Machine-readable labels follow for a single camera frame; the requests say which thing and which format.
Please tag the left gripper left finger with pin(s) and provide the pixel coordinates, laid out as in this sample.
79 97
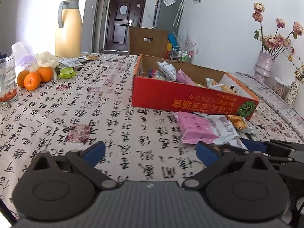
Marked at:
84 162

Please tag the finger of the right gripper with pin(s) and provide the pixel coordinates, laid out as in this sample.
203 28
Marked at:
254 145

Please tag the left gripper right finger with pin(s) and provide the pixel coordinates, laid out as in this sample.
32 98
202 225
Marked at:
216 162

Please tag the pink snack pack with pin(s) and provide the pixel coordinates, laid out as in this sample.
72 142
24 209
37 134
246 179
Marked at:
182 77
194 128

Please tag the white printed snack pack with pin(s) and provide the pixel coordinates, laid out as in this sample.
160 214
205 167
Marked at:
168 70

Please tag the orange triangle snack pack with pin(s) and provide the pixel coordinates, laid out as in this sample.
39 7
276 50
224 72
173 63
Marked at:
241 124

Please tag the grey white snack pack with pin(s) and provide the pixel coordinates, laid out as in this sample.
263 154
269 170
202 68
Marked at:
223 129

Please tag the pink folded table runner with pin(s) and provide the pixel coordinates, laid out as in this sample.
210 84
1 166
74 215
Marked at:
273 100

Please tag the calligraphy print tablecloth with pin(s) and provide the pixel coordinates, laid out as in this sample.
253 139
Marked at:
95 105

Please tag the floral patterned small vase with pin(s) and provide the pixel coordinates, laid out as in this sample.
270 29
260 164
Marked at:
293 92

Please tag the pink textured flower vase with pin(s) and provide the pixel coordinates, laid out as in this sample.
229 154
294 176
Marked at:
263 67

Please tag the green snack pack on left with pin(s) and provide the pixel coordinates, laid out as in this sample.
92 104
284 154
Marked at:
66 73

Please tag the red cardboard snack box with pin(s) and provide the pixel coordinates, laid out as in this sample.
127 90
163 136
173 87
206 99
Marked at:
178 97

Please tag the rear orange mandarin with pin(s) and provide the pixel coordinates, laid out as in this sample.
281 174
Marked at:
46 74

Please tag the orange mandarin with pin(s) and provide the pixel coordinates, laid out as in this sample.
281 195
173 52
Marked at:
32 81
46 74
20 78

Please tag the front orange mandarin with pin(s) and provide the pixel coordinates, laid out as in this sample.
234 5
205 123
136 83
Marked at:
32 81

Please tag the glass cup with goji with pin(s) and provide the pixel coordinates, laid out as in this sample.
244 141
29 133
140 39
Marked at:
7 80

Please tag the dried pink rose bouquet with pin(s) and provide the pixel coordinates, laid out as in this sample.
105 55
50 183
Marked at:
277 42

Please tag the left orange mandarin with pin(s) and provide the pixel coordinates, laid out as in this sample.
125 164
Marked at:
20 78

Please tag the yellow thermos jug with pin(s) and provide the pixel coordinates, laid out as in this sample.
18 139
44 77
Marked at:
68 34

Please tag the wooden chair back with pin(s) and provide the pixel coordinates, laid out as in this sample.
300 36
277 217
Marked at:
146 41

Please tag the dark brown entrance door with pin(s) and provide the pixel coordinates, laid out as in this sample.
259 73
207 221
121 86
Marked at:
122 15

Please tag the grey refrigerator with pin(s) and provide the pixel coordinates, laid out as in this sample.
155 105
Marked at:
167 15

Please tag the metal wire storage rack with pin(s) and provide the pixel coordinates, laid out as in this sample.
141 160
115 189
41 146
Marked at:
181 55

